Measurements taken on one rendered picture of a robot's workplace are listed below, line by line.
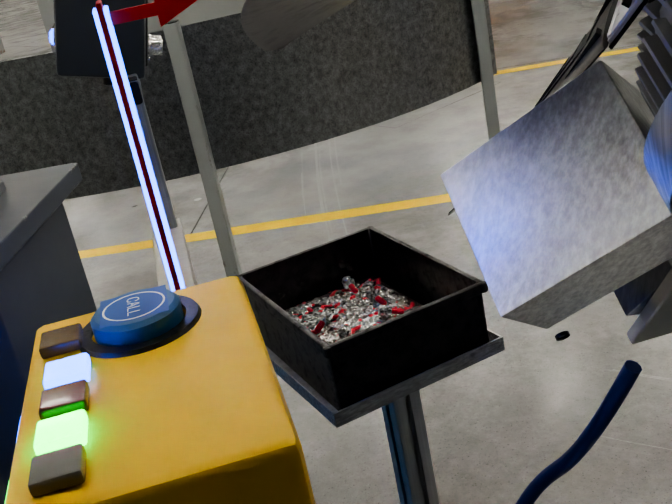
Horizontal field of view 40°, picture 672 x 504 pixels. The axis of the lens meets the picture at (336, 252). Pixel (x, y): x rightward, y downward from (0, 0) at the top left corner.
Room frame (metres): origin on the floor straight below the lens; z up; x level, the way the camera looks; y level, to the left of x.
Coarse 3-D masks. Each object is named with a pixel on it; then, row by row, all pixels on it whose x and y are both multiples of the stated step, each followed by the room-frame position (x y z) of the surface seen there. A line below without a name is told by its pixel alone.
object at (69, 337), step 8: (64, 328) 0.37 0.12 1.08; (72, 328) 0.37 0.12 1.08; (80, 328) 0.37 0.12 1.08; (48, 336) 0.37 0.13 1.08; (56, 336) 0.37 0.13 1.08; (64, 336) 0.36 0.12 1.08; (72, 336) 0.36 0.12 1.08; (80, 336) 0.36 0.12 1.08; (40, 344) 0.36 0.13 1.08; (48, 344) 0.36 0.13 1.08; (56, 344) 0.36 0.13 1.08; (64, 344) 0.36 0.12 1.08; (72, 344) 0.36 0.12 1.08; (80, 344) 0.36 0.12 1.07; (40, 352) 0.36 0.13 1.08; (48, 352) 0.36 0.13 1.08; (56, 352) 0.36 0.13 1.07; (64, 352) 0.36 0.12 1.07
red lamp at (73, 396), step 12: (72, 384) 0.32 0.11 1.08; (84, 384) 0.32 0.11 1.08; (48, 396) 0.31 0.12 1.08; (60, 396) 0.31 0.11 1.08; (72, 396) 0.31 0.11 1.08; (84, 396) 0.31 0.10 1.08; (48, 408) 0.30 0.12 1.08; (60, 408) 0.30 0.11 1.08; (72, 408) 0.30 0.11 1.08; (84, 408) 0.30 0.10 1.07
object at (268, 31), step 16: (256, 0) 0.60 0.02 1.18; (272, 0) 0.61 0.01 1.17; (288, 0) 0.63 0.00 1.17; (304, 0) 0.65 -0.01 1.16; (320, 0) 0.68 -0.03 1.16; (336, 0) 0.71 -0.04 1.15; (352, 0) 0.74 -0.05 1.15; (256, 16) 0.64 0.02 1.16; (272, 16) 0.66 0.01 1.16; (288, 16) 0.68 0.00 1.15; (304, 16) 0.71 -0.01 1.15; (320, 16) 0.73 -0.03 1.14; (256, 32) 0.69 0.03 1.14; (272, 32) 0.71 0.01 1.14; (288, 32) 0.73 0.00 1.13; (304, 32) 0.76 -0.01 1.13; (272, 48) 0.75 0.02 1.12
